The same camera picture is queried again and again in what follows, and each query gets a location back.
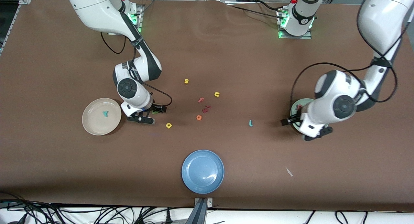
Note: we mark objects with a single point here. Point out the grey metal mounting post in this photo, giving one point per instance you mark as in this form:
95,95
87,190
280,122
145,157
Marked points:
200,214

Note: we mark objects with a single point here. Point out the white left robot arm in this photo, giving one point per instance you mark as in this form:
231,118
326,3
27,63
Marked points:
381,20

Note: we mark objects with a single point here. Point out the blue plate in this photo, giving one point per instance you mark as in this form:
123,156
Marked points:
202,171

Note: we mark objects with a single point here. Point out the yellow foam letter d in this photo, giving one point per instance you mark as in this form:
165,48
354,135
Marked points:
168,126

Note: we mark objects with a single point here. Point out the beige brown plate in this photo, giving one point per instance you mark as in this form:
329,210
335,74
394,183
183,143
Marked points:
97,122

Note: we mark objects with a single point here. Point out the aluminium frame rail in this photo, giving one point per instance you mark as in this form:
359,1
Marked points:
13,20

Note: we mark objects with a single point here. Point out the white paper scrap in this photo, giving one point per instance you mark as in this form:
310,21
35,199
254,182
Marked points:
288,171

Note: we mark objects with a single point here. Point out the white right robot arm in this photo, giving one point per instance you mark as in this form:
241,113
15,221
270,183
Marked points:
97,10

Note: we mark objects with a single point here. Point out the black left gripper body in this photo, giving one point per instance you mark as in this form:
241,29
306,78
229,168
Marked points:
293,120

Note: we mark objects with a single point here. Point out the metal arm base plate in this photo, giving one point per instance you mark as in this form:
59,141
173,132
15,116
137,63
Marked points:
291,37
141,14

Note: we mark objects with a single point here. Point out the dark red foam letter k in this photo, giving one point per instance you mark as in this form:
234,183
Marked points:
205,110

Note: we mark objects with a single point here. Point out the green plate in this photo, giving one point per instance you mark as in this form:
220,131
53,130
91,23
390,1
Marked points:
305,102

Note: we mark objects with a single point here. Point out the black power plug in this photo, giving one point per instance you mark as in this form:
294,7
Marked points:
168,217

